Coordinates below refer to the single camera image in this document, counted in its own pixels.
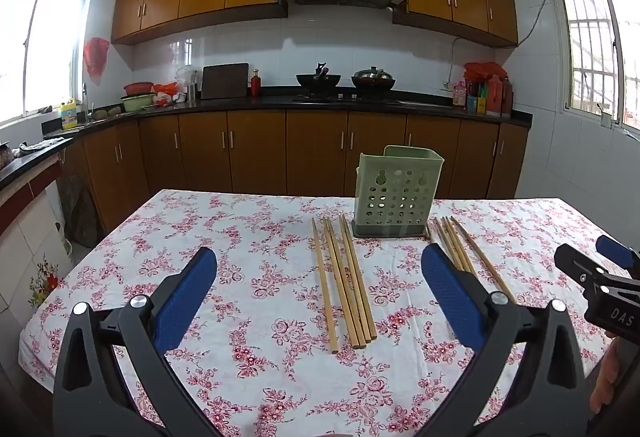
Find black kitchen countertop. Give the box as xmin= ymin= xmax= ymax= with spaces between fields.
xmin=0 ymin=86 xmax=534 ymax=192

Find person's right hand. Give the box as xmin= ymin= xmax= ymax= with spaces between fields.
xmin=589 ymin=342 xmax=624 ymax=415

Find green plastic basin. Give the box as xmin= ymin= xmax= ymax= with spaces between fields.
xmin=120 ymin=93 xmax=155 ymax=113

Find black gas stove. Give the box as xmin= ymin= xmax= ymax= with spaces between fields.
xmin=292 ymin=90 xmax=402 ymax=106

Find hanging red plastic bag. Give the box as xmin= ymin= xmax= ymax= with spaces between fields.
xmin=83 ymin=36 xmax=110 ymax=86

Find dark cutting board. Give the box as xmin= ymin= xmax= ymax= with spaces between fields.
xmin=200 ymin=62 xmax=250 ymax=100

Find wall power cable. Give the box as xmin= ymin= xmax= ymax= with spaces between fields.
xmin=517 ymin=0 xmax=557 ymax=46

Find brown base cabinets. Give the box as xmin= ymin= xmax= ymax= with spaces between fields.
xmin=56 ymin=109 xmax=531 ymax=239

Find wok with lid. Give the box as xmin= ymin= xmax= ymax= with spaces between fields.
xmin=350 ymin=65 xmax=396 ymax=94

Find red sauce bottle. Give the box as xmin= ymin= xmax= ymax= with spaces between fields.
xmin=487 ymin=74 xmax=503 ymax=116

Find red floral tablecloth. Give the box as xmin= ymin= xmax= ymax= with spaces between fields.
xmin=17 ymin=189 xmax=640 ymax=437

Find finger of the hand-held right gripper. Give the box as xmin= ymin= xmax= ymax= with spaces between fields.
xmin=595 ymin=234 xmax=640 ymax=278
xmin=553 ymin=243 xmax=614 ymax=298

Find barred window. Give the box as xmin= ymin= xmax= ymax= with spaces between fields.
xmin=542 ymin=0 xmax=640 ymax=139
xmin=0 ymin=0 xmax=97 ymax=129

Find black wok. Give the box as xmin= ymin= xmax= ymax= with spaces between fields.
xmin=295 ymin=62 xmax=342 ymax=94

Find yellow detergent bottle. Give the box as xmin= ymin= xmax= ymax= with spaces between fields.
xmin=59 ymin=99 xmax=80 ymax=131

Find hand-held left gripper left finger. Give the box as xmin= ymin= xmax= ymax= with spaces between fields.
xmin=52 ymin=246 xmax=226 ymax=437

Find dark sauce bottle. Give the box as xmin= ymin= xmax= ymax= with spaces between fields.
xmin=500 ymin=76 xmax=515 ymax=116

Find green perforated utensil holder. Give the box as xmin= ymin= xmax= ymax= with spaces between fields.
xmin=351 ymin=145 xmax=445 ymax=239

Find dark green sack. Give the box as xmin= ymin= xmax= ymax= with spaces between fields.
xmin=57 ymin=174 xmax=101 ymax=248

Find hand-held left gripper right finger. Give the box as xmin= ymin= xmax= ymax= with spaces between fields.
xmin=415 ymin=243 xmax=588 ymax=437

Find red and white plastic bag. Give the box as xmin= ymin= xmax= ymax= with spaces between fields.
xmin=152 ymin=82 xmax=179 ymax=108

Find grey dish cloth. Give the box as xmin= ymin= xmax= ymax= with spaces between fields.
xmin=17 ymin=139 xmax=66 ymax=158

